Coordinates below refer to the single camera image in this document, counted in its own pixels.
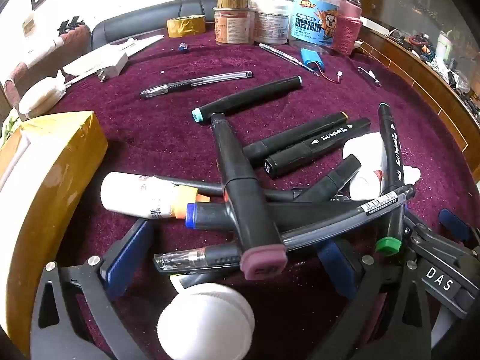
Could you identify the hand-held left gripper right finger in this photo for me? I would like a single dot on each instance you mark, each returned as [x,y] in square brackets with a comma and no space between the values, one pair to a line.
[337,270]

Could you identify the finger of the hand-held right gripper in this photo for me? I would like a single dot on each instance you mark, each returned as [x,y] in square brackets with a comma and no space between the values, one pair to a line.
[414,228]
[454,225]

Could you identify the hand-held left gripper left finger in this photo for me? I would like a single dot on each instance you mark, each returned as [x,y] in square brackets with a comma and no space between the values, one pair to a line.
[125,258]

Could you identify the gel pen with barcode label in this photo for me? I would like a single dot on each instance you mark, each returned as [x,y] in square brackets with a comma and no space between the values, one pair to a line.
[337,219]

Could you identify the white glue bottle orange cap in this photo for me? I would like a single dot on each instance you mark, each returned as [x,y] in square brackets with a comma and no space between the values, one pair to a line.
[138,195]

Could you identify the black marker green cap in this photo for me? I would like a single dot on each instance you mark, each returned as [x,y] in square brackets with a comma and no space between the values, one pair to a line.
[392,150]

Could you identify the white bottle red print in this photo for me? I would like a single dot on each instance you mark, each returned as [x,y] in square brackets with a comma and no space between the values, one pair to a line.
[365,157]

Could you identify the short black marker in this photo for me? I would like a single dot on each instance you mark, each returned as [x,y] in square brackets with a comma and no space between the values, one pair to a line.
[333,178]

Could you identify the black marker blue cap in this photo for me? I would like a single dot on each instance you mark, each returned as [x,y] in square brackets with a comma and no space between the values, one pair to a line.
[210,215]

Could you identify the yellow taped foam box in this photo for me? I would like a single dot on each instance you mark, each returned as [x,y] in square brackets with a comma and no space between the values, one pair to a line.
[56,180]

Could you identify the thin black pen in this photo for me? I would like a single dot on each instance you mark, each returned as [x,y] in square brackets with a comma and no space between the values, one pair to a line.
[202,186]

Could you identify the black marker white print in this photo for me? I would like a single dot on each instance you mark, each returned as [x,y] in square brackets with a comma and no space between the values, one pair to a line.
[318,146]

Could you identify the black marker mauve cap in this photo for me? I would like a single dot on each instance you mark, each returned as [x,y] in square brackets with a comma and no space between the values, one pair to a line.
[240,180]

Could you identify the clear black gel pen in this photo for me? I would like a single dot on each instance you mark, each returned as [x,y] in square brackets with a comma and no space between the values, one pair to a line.
[195,82]

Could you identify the black marker teal cap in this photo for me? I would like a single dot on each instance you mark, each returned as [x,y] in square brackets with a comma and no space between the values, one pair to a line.
[247,95]

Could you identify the metal safety pin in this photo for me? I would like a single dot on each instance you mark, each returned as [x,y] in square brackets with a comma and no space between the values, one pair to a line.
[369,75]

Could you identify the pile of small clutter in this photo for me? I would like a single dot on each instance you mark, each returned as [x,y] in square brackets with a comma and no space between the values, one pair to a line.
[438,52]

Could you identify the round plastic wrapped bundle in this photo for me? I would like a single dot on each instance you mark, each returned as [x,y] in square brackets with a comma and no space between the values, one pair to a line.
[39,95]

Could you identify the white power adapter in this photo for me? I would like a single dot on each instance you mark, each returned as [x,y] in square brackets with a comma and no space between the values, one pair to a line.
[101,65]

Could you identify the glass bottle pink knit sleeve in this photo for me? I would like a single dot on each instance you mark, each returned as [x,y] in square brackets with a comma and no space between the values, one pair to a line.
[347,26]

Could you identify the white paper sheet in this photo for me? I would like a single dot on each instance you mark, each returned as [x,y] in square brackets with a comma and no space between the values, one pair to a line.
[138,43]

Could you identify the silver metal pen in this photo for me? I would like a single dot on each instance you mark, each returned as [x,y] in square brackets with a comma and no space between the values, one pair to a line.
[285,55]

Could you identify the brown armchair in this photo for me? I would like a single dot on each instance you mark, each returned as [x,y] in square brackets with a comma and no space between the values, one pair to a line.
[71,43]

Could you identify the large clear jar blue label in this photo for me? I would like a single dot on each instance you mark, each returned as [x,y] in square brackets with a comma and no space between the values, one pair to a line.
[315,15]

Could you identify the black leather sofa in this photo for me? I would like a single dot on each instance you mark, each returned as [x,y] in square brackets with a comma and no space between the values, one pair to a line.
[127,22]

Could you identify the yellow tape roll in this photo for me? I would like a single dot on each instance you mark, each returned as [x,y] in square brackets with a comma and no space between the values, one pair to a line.
[185,26]

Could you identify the small black object on armchair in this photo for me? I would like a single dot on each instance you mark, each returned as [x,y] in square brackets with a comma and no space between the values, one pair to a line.
[70,23]

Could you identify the white plastic jar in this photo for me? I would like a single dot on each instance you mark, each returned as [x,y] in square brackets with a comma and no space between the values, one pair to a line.
[272,22]

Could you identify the clear jar orange label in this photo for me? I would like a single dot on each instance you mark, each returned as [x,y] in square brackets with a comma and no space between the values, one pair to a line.
[232,26]

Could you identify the beige wall switch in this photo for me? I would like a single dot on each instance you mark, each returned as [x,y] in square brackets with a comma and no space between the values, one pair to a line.
[29,24]

